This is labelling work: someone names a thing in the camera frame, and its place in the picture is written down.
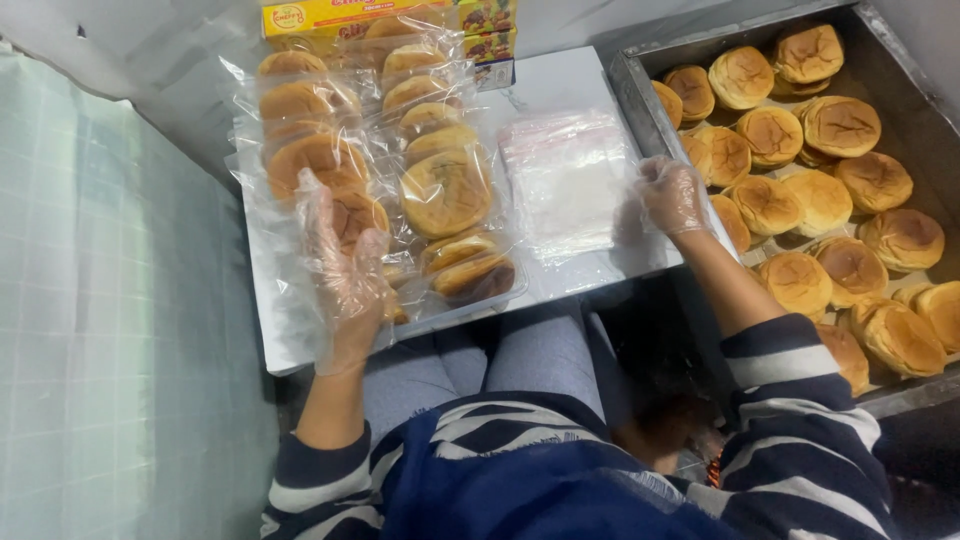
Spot navy white striped sweater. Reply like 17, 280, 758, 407
258, 313, 901, 540

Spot dark blue scarf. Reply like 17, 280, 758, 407
378, 408, 744, 540

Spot stack of clear zip bags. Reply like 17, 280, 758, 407
497, 110, 642, 264

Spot person's left hand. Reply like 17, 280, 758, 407
294, 168, 395, 376

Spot person's legs in blue jeans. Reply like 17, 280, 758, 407
361, 300, 610, 440

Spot pale green curtain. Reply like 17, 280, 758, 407
0, 41, 282, 540

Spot single brown bun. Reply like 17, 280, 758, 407
324, 189, 392, 258

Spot grey metal baking tray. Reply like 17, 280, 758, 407
606, 0, 960, 421

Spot pile of unwrapped golden buns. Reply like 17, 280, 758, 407
651, 22, 960, 399

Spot long yellow cling film box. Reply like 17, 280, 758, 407
260, 0, 519, 40
459, 28, 519, 93

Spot rows of clear-bagged buns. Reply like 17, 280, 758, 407
225, 11, 530, 327

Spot person's right hand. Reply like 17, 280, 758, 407
636, 156, 714, 240

